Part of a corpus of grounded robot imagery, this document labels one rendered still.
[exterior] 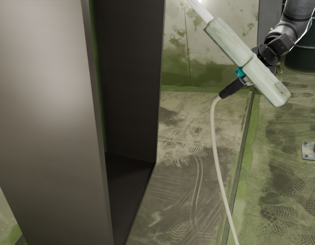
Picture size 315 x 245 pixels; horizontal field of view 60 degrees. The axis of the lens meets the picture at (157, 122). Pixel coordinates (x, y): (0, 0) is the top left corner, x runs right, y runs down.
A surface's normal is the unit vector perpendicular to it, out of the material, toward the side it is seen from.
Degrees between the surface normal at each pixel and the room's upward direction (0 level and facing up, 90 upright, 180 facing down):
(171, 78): 90
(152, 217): 0
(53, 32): 91
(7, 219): 57
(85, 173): 91
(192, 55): 90
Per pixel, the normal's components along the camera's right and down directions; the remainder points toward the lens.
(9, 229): 0.69, -0.37
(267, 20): -0.36, 0.57
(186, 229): -0.15, -0.82
